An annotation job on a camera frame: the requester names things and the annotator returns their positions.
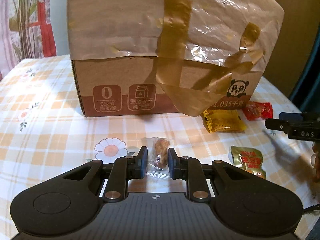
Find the clear brown snack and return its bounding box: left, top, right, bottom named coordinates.
left=146, top=137, right=172, bottom=179

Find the person's right hand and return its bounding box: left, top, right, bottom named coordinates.
left=310, top=142, right=320, bottom=183

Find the red snack packet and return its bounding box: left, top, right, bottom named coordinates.
left=242, top=101, right=273, bottom=121

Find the yellow snack packet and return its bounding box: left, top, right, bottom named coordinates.
left=203, top=109, right=246, bottom=133

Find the gold snack packet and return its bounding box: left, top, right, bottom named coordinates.
left=231, top=146, right=266, bottom=179

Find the wooden door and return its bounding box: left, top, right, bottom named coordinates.
left=264, top=0, right=319, bottom=97

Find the checkered floral tablecloth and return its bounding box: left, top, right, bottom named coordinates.
left=1, top=56, right=319, bottom=239

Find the cardboard box with plastic liner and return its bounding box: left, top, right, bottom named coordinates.
left=67, top=0, right=284, bottom=117

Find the floral red curtain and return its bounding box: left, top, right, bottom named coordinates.
left=0, top=0, right=56, bottom=78

